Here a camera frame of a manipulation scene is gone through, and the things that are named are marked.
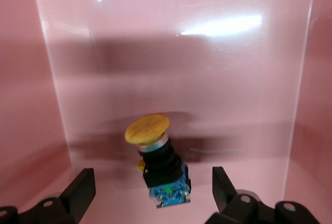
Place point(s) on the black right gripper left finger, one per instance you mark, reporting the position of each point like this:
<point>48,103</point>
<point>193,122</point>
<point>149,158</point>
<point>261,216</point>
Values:
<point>67,203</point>

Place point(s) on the pink plastic bin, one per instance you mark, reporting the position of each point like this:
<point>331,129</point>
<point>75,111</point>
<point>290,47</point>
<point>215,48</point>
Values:
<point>181,66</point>

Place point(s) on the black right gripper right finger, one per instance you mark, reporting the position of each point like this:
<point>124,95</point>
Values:
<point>233,208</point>

